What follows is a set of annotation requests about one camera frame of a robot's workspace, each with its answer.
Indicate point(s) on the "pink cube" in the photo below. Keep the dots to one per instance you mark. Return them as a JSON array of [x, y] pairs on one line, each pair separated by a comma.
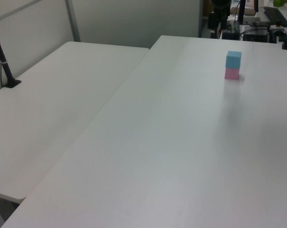
[[231, 74]]

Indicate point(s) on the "small black adapter box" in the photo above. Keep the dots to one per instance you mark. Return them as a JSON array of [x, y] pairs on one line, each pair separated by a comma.
[[229, 35]]

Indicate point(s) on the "blue cube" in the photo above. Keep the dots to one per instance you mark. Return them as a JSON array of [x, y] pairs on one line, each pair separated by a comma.
[[233, 60]]

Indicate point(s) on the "white side table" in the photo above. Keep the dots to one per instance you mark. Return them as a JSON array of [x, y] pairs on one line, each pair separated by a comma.
[[50, 107]]

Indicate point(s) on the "black keyboard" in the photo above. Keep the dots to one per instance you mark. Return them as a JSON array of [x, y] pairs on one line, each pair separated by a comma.
[[276, 16]]

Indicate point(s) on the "grey partition post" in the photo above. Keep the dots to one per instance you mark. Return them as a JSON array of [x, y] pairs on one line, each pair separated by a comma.
[[73, 23], [200, 19]]

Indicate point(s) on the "brown cardboard box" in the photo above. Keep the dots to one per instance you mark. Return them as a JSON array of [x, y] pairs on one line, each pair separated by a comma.
[[248, 12]]

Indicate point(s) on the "black camera mount rig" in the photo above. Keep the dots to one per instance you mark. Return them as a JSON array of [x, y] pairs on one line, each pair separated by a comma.
[[212, 20]]

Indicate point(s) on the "black electronics box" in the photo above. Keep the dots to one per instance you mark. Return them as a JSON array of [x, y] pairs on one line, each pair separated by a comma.
[[256, 35]]

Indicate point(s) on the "black vertical pole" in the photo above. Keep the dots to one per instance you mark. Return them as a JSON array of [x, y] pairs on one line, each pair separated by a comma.
[[242, 12]]

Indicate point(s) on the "green object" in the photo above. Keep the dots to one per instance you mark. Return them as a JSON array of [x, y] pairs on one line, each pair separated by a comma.
[[278, 2]]

